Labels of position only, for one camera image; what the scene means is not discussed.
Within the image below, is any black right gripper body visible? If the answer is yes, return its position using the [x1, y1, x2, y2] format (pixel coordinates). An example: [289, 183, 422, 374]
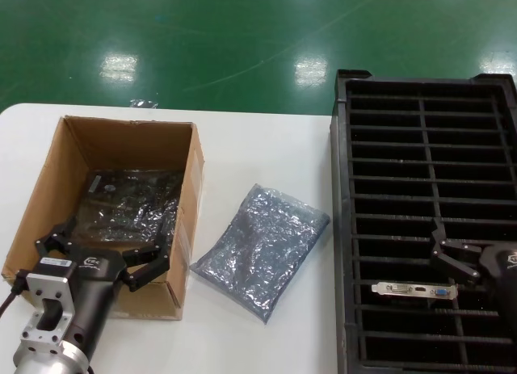
[478, 244, 517, 338]

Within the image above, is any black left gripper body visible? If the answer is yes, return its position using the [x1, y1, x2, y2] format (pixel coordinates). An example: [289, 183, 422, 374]
[63, 246, 127, 355]

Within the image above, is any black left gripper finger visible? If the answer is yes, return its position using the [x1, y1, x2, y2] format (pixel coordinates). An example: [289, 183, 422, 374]
[120, 220, 175, 292]
[34, 216, 78, 263]

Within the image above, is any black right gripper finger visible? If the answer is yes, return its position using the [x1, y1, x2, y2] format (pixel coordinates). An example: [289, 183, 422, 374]
[428, 219, 481, 288]

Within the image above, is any graphics card with metal bracket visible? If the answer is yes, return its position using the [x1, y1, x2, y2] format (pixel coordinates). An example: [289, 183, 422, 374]
[371, 282, 461, 302]

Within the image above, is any silver antistatic bag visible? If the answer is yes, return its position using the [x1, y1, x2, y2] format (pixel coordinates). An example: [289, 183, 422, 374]
[188, 183, 331, 323]

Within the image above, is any brown cardboard box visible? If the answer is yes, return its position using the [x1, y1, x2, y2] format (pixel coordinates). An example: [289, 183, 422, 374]
[1, 115, 205, 321]

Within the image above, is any black slotted plastic container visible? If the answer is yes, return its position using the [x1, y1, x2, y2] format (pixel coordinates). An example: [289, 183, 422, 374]
[329, 69, 517, 374]

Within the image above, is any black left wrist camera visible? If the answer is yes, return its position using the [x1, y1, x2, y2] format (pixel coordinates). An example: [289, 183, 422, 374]
[38, 256, 78, 279]

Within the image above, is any silver left wrist bracket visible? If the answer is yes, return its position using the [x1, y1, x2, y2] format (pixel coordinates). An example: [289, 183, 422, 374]
[15, 268, 78, 347]

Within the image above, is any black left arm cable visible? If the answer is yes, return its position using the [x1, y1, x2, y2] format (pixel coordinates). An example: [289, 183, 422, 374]
[0, 271, 26, 323]

